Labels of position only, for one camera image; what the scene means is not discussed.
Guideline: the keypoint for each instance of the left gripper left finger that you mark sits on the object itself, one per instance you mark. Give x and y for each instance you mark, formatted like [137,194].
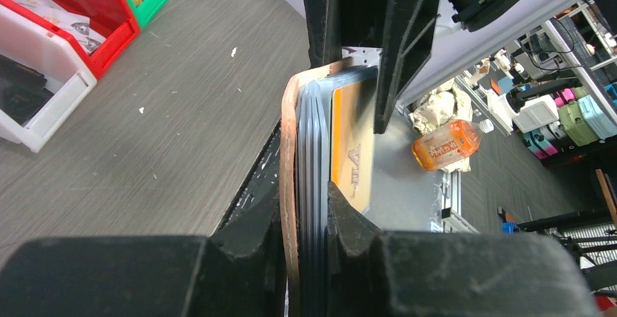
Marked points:
[238,271]

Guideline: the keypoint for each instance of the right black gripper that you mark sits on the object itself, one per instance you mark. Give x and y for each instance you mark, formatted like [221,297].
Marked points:
[404,29]

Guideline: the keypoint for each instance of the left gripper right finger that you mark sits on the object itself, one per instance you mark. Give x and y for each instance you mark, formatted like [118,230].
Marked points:
[376,272]

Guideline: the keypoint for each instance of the orange credit card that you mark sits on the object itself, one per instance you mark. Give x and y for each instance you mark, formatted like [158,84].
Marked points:
[352,141]

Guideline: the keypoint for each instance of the pink leather card holder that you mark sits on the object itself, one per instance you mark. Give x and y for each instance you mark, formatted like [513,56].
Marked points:
[304,179]

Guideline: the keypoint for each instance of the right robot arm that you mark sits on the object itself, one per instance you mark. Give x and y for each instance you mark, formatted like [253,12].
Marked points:
[473,15]

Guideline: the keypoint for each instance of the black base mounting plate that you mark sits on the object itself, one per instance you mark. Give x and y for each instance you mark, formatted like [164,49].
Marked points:
[262,176]

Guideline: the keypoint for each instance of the crumpled paper outside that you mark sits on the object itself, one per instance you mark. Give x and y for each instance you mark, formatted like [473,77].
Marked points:
[441,106]

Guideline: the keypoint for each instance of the orange drink bottle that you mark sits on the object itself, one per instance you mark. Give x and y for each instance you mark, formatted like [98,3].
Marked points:
[451,143]

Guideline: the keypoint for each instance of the colourful suitcases outside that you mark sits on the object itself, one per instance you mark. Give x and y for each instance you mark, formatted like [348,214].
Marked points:
[576,121]

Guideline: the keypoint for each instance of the red plastic bin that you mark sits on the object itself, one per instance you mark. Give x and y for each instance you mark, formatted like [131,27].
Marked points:
[98,30]

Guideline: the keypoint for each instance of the black object in white bin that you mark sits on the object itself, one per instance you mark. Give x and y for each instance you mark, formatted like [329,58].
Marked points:
[23,90]

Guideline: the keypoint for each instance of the clear packets in red bin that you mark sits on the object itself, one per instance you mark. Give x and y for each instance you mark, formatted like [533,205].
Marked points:
[79,26]

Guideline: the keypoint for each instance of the white plastic bin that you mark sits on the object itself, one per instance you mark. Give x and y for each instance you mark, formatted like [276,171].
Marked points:
[68,78]

